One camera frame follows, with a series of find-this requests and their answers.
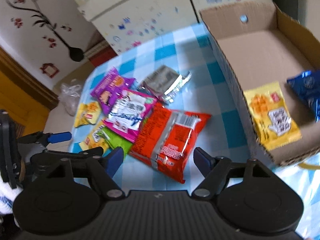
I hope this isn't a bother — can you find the brown red gift box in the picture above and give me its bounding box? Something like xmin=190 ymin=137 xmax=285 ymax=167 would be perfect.
xmin=84 ymin=30 xmax=117 ymax=67

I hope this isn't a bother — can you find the white gloved left hand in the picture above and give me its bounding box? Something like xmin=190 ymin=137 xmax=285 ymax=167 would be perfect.
xmin=0 ymin=177 xmax=23 ymax=215

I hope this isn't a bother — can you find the blue white checkered tablecloth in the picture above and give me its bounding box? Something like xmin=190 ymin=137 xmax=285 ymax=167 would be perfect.
xmin=80 ymin=24 xmax=319 ymax=239

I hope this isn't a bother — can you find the cream sticker-covered cabinet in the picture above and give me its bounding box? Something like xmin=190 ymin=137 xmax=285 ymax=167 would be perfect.
xmin=75 ymin=0 xmax=272 ymax=55

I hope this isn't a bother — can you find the clear plastic bag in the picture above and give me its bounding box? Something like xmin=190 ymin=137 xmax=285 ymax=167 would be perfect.
xmin=58 ymin=79 xmax=83 ymax=116

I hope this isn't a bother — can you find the cardboard milk box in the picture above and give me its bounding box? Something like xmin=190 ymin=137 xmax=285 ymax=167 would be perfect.
xmin=200 ymin=2 xmax=319 ymax=166

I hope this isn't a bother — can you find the blue foil snack bag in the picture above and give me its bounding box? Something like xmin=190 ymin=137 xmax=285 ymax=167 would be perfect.
xmin=286 ymin=70 xmax=320 ymax=122

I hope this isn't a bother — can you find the pink white snack packet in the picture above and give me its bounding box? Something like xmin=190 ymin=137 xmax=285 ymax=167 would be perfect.
xmin=104 ymin=88 xmax=157 ymax=143

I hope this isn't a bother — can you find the silver foil snack packet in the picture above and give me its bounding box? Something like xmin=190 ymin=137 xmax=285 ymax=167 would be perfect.
xmin=137 ymin=65 xmax=192 ymax=104

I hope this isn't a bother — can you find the purple cartoon snack packet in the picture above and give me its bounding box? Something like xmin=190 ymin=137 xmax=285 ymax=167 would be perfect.
xmin=91 ymin=67 xmax=135 ymax=115

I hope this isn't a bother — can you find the yellow waffle packet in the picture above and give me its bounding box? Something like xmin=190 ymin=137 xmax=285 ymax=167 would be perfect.
xmin=74 ymin=101 xmax=101 ymax=128
xmin=79 ymin=120 xmax=110 ymax=153
xmin=244 ymin=82 xmax=302 ymax=151

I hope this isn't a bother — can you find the green snack packet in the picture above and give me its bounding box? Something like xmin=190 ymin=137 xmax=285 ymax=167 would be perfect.
xmin=98 ymin=126 xmax=133 ymax=158

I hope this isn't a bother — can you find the red noodle snack packet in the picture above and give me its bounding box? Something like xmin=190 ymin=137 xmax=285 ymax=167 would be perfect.
xmin=129 ymin=102 xmax=212 ymax=184

